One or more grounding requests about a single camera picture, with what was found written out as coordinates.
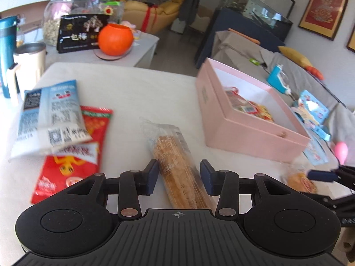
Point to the large red snack bag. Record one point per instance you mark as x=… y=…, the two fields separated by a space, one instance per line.
x=63 y=169

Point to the orange carrot plush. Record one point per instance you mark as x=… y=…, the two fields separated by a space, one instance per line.
x=314 y=72

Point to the yellow cushion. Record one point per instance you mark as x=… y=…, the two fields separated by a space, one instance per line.
x=294 y=55

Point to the small framed picture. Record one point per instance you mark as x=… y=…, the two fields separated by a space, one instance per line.
x=351 y=41

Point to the round wooden coaster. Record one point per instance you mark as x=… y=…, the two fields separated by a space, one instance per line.
x=111 y=58

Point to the yellow sofa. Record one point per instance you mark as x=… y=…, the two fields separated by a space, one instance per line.
x=166 y=8

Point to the white coffee table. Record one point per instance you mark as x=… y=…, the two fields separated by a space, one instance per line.
x=144 y=50

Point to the cream mug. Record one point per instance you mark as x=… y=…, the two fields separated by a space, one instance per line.
x=30 y=63

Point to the teal thermos bottle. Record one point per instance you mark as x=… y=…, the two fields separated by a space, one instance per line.
x=7 y=55

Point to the pink cardboard box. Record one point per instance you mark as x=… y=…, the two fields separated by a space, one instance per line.
x=235 y=133

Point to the dark blue cabinet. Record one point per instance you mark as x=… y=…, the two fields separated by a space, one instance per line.
x=222 y=25

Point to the glass aquarium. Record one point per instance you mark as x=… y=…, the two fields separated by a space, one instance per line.
x=249 y=5

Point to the yellow snack packet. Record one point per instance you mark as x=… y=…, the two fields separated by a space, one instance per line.
x=265 y=113

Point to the blue white snack packet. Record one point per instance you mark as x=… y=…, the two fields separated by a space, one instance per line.
x=61 y=110

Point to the round cake packet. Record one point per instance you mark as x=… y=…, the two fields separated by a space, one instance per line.
x=298 y=180

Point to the black snack bag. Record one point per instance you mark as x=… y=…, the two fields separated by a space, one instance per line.
x=75 y=33

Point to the green wrapped gift pack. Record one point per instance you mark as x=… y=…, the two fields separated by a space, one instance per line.
x=112 y=11

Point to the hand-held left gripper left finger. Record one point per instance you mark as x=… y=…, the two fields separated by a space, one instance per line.
x=152 y=177

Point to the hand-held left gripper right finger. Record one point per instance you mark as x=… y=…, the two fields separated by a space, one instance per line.
x=206 y=177

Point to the large framed red picture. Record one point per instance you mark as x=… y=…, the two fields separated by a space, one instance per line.
x=324 y=8

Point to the orange round vase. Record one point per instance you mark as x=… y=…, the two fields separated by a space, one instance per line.
x=113 y=40

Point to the glass jar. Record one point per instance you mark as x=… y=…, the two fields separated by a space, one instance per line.
x=55 y=13

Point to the pink plush toy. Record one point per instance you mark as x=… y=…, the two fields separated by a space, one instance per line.
x=127 y=24

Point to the blue packet with black label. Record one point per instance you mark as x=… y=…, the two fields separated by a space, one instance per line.
x=26 y=124

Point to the long biscuit packet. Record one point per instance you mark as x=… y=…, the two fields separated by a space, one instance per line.
x=172 y=166

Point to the pink balloon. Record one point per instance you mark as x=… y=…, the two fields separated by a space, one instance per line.
x=341 y=151

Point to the blue toy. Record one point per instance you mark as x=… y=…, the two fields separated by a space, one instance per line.
x=277 y=79

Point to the grey sofa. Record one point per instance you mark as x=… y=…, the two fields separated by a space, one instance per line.
x=235 y=52

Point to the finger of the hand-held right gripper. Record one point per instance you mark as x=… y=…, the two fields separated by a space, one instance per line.
x=321 y=198
x=321 y=175

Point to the small green toy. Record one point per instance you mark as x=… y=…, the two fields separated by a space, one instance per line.
x=253 y=61

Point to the clear red snack packet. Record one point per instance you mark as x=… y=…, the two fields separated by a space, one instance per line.
x=238 y=99

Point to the dark hanging coat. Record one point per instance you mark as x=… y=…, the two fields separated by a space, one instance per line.
x=191 y=2

